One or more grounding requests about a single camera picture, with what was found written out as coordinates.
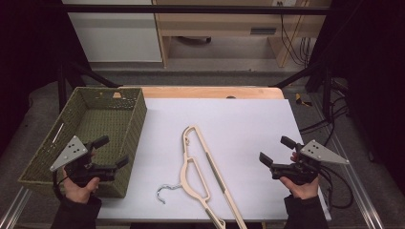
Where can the wooden desk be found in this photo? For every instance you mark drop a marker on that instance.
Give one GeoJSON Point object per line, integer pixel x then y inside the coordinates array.
{"type": "Point", "coordinates": [223, 22]}

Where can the yellow and black tool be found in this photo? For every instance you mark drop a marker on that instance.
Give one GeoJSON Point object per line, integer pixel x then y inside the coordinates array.
{"type": "Point", "coordinates": [300, 100]}

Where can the dark curtain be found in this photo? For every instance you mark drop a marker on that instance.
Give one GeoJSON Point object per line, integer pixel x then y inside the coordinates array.
{"type": "Point", "coordinates": [375, 63]}
{"type": "Point", "coordinates": [28, 47]}

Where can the white stick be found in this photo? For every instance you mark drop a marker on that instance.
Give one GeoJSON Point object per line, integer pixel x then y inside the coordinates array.
{"type": "Point", "coordinates": [58, 132]}

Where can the black metal stand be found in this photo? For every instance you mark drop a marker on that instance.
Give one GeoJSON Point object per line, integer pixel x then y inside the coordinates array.
{"type": "Point", "coordinates": [326, 89]}
{"type": "Point", "coordinates": [62, 86]}

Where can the aluminium rail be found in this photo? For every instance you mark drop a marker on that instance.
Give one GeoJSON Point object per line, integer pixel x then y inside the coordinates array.
{"type": "Point", "coordinates": [356, 184]}
{"type": "Point", "coordinates": [14, 210]}

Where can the person's right hand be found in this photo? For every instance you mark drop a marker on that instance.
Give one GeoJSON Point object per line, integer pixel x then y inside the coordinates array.
{"type": "Point", "coordinates": [302, 191]}

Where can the white cabinet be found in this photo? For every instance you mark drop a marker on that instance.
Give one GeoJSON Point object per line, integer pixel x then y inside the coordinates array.
{"type": "Point", "coordinates": [114, 35]}

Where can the person's left hand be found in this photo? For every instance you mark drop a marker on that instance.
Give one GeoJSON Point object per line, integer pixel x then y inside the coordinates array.
{"type": "Point", "coordinates": [78, 192]}

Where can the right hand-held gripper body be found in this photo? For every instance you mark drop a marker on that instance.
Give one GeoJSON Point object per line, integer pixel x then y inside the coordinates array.
{"type": "Point", "coordinates": [318, 153]}

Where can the beige plastic clothes hanger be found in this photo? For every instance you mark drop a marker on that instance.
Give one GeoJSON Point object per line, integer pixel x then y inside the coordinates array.
{"type": "Point", "coordinates": [183, 178]}

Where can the green woven basket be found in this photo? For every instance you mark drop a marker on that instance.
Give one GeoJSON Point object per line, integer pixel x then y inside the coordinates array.
{"type": "Point", "coordinates": [105, 120]}

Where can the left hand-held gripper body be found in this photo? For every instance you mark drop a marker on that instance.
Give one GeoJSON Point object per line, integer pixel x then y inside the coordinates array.
{"type": "Point", "coordinates": [71, 152]}

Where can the black horizontal frame bar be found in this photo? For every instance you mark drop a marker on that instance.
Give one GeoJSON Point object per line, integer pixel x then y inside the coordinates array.
{"type": "Point", "coordinates": [191, 9]}

